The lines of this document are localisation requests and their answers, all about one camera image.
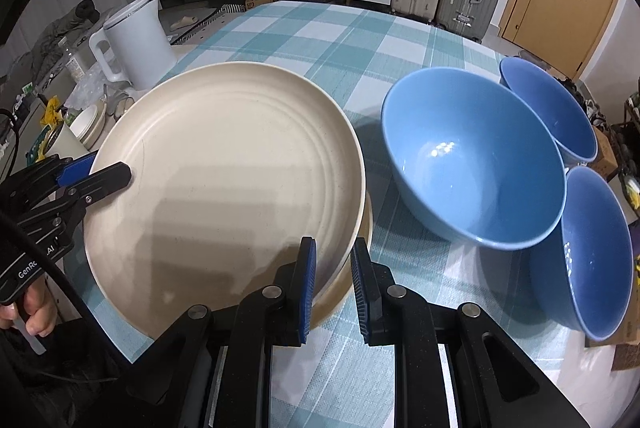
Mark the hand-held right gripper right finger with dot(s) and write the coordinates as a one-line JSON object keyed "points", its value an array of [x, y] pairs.
{"points": [[361, 293]]}

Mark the small cardboard box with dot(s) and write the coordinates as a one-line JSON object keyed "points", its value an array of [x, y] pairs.
{"points": [[260, 1]]}

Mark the patterned cardboard box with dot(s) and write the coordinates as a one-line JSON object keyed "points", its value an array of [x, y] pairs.
{"points": [[625, 353]]}

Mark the brown cardboard box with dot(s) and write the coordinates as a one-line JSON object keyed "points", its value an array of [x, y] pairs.
{"points": [[606, 153]]}

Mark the wooden shoe rack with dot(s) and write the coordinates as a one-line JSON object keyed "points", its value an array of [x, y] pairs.
{"points": [[631, 123]]}

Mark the grey crumpled clothing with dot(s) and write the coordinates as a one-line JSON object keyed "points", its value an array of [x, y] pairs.
{"points": [[55, 33]]}

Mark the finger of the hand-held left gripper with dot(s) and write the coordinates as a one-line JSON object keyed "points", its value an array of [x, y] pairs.
{"points": [[107, 180], [75, 169]]}

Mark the pile of shoes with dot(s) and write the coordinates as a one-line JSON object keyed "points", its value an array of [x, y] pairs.
{"points": [[580, 93]]}

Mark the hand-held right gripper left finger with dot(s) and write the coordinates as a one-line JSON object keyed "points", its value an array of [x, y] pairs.
{"points": [[309, 293]]}

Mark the teal checked tablecloth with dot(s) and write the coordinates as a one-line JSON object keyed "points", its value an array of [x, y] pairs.
{"points": [[310, 38]]}

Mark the clear plastic bottle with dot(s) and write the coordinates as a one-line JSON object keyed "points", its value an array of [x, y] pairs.
{"points": [[75, 66]]}

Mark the stack of small cream bowls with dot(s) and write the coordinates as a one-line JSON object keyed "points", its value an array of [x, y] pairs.
{"points": [[90, 121]]}

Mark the white electric kettle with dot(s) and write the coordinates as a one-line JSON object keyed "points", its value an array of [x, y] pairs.
{"points": [[137, 43]]}

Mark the person's left hand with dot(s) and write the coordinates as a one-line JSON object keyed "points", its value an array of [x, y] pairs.
{"points": [[40, 308]]}

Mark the blue bowl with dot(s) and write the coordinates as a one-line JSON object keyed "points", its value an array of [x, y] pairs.
{"points": [[470, 168], [545, 103], [595, 258]]}

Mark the cream round plate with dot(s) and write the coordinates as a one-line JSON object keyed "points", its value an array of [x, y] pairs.
{"points": [[225, 188], [357, 258]]}

